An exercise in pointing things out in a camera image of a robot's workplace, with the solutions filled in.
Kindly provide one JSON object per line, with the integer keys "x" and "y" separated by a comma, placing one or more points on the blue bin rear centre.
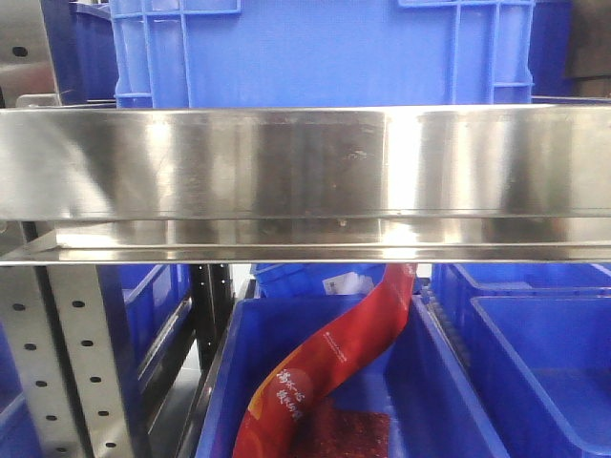
{"x": 288, "y": 280}

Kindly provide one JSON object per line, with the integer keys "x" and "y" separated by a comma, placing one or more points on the blue bin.
{"x": 418, "y": 382}
{"x": 288, "y": 280}
{"x": 535, "y": 340}
{"x": 151, "y": 293}

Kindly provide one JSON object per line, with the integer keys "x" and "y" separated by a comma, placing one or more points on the blue bin left lower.
{"x": 151, "y": 293}

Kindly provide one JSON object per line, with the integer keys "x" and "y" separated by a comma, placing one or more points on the blue bin centre lower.
{"x": 418, "y": 382}

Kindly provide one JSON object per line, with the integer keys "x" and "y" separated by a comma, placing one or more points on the blue bin right lower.
{"x": 535, "y": 340}

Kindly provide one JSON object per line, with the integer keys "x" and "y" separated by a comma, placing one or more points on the white label paper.
{"x": 350, "y": 283}

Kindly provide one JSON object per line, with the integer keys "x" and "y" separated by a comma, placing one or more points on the red snack bag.
{"x": 323, "y": 362}

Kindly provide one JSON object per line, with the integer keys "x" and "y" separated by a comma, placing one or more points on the dark red mesh packet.
{"x": 329, "y": 431}

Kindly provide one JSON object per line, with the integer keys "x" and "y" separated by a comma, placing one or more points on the stainless steel shelf beam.
{"x": 438, "y": 183}

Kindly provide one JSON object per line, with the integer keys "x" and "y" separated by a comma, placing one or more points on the light blue crate on shelf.
{"x": 220, "y": 54}

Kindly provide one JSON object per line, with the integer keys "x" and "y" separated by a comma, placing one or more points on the perforated steel upright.
{"x": 69, "y": 335}

